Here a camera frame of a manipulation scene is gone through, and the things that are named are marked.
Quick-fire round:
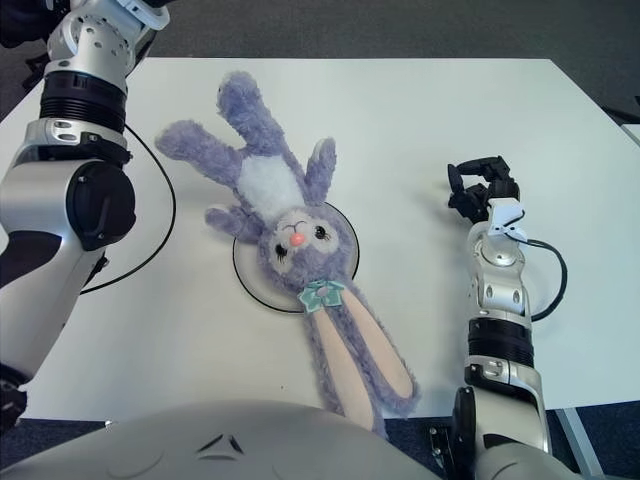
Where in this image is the white table leg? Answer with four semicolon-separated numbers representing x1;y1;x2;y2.
554;407;609;480

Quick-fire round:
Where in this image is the grey robot torso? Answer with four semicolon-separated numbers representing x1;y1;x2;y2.
0;402;591;480

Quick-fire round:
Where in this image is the purple plush bunny doll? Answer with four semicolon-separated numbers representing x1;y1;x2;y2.
154;69;420;436

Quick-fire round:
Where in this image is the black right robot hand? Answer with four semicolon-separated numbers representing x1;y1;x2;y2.
446;155;521;224

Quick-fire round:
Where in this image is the black office chair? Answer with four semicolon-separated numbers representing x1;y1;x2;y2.
0;0;51;91

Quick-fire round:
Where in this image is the white plate black rim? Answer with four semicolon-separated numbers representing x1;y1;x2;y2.
232;199;361;315

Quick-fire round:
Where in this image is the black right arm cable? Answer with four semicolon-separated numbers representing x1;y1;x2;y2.
519;238;569;321

